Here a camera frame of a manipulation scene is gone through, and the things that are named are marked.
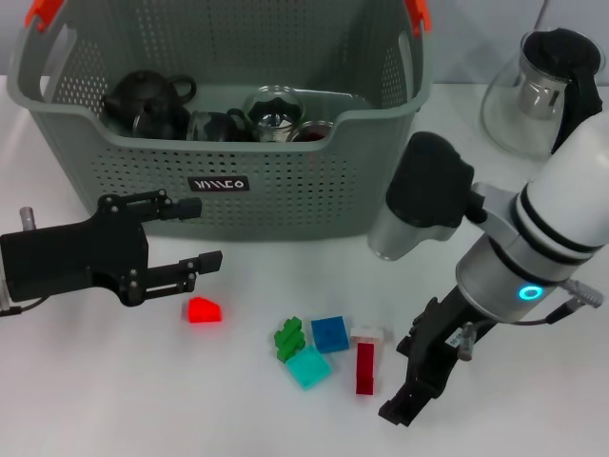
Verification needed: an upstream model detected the dark red toy block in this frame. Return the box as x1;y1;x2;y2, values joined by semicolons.
355;341;377;395

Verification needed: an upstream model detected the glass teacup black sleeve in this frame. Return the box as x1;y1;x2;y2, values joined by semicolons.
242;85;306;143
187;109;247;143
131;105;191;140
293;119;334;143

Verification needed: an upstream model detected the right gripper connector cable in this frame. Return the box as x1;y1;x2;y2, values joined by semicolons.
456;280;599;362

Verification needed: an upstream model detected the black clay teapot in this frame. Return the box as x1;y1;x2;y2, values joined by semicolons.
102;70;197;139

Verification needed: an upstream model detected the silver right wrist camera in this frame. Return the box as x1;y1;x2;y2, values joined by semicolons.
368;130;489;262

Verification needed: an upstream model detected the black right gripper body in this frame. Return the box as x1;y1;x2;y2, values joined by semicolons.
397;285;499;396

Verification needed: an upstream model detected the long white toy block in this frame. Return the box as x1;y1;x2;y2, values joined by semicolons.
350;325;396;352

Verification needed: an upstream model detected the large red toy block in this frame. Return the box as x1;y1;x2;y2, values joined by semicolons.
181;296;224;325

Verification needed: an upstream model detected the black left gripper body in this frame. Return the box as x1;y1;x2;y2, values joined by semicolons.
0;193;149;308

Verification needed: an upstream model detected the orange basket handle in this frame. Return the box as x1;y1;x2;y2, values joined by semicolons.
403;0;433;37
24;0;64;32

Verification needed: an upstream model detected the glass teapot black handle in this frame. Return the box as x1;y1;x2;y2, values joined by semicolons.
480;27;605;159

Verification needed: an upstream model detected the grey perforated storage basket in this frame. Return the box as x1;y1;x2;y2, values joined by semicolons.
7;0;435;242

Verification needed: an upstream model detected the green toy block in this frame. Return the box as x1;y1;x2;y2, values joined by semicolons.
273;315;306;363

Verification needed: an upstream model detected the teal square toy block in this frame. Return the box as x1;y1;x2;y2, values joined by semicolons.
284;345;333;391

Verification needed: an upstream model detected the blue square toy block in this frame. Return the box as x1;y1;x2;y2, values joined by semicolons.
310;314;351;354

